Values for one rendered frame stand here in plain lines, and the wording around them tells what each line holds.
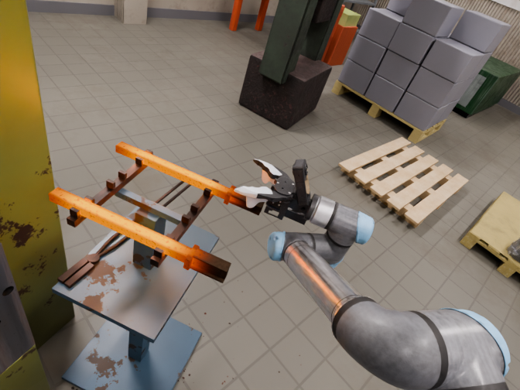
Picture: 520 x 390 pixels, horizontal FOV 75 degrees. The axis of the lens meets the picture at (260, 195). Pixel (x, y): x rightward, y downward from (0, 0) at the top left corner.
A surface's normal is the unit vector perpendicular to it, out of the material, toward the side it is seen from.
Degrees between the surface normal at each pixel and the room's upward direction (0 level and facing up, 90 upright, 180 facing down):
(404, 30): 90
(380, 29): 90
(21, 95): 90
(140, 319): 0
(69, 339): 0
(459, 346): 19
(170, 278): 0
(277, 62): 89
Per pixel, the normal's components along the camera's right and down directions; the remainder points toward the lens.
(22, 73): 0.85, 0.48
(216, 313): 0.27, -0.73
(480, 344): 0.30, -0.54
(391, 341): -0.33, -0.47
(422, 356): 0.04, -0.29
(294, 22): -0.50, 0.44
